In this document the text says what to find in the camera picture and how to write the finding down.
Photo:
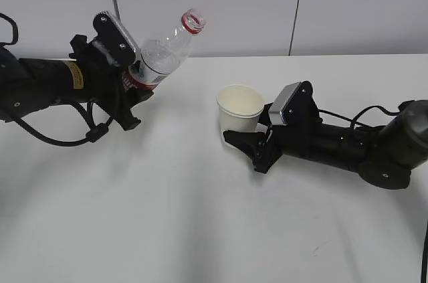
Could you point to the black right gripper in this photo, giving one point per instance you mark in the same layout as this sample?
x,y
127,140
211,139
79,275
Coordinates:
x,y
264,149

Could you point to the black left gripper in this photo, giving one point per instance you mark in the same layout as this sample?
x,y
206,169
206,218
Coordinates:
x,y
104,85

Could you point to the white paper cup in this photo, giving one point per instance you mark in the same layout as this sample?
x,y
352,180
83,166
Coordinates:
x,y
239,109

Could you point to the clear water bottle red label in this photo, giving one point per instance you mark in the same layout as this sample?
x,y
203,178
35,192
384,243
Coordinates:
x,y
162,54

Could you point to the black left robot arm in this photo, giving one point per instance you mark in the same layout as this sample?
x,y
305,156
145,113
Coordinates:
x,y
29,85

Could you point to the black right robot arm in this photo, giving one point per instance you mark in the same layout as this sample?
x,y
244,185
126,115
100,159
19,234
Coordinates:
x,y
383,156

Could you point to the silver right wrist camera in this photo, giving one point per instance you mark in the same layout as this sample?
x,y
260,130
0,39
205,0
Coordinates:
x,y
294,104

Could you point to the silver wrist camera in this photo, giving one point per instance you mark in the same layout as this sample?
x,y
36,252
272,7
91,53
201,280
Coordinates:
x,y
115,39
294,104

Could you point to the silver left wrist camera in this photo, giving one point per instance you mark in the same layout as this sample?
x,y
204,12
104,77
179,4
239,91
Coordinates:
x,y
115,39

